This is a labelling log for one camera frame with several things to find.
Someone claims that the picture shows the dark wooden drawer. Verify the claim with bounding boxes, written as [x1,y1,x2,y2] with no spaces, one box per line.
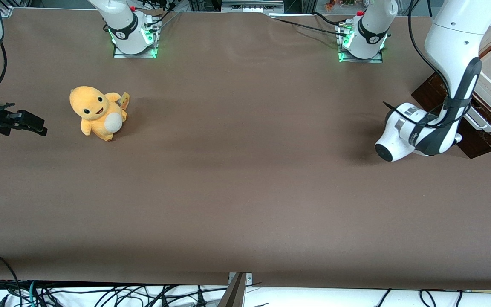
[412,72,491,159]

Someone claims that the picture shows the yellow plush toy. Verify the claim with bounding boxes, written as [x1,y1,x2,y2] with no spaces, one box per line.
[69,86,130,142]

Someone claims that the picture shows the brown table cover sheet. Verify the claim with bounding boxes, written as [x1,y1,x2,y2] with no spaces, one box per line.
[0,8,491,291]

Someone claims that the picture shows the grey metal profile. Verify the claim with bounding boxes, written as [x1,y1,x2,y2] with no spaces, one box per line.
[218,273,247,307]

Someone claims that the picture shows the orange background objects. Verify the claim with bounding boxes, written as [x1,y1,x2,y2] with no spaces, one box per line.
[324,0,357,11]

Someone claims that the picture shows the clear arm base plate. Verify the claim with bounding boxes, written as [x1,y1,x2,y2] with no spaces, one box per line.
[337,23,384,64]
[113,19,159,59]

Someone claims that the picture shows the black base cable bundle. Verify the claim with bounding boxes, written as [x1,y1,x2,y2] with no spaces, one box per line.
[143,0,182,32]

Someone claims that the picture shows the tangled black cable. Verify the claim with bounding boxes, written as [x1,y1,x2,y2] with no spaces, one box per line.
[37,284,229,307]

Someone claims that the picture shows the aluminium frame piece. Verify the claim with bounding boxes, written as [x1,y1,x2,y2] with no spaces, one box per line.
[221,0,285,13]

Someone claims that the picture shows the small metal bracket plate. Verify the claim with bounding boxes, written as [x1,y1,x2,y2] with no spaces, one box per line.
[228,272,253,285]

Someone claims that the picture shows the long black table cable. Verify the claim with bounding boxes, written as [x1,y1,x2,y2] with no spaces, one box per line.
[269,16,348,37]

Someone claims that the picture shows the short black table cable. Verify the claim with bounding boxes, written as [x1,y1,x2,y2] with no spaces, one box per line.
[312,12,344,26]

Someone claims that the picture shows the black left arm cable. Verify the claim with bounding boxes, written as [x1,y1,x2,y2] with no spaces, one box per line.
[383,0,474,128]

